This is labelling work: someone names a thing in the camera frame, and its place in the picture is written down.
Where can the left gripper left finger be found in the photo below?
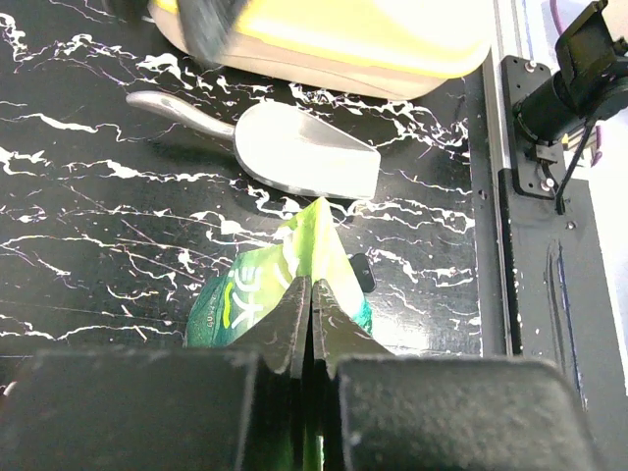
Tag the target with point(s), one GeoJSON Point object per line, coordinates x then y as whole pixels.
{"type": "Point", "coordinates": [232, 408]}

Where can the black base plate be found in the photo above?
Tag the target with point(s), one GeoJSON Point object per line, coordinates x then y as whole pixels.
{"type": "Point", "coordinates": [557, 305]}

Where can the grey metal scoop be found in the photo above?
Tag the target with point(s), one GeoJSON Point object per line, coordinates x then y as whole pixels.
{"type": "Point", "coordinates": [282, 146]}

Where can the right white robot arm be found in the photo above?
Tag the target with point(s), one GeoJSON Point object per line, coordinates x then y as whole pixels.
{"type": "Point", "coordinates": [590, 85]}

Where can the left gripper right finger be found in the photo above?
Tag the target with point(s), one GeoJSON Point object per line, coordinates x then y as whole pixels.
{"type": "Point", "coordinates": [387, 412]}

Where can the yellow litter box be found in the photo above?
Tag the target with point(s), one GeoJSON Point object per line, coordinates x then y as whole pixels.
{"type": "Point", "coordinates": [395, 50]}

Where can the black bag clip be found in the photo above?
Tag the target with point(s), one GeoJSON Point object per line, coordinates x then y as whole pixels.
{"type": "Point", "coordinates": [363, 272]}

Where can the green litter bag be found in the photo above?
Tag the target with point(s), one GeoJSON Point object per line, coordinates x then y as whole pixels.
{"type": "Point", "coordinates": [307, 245]}

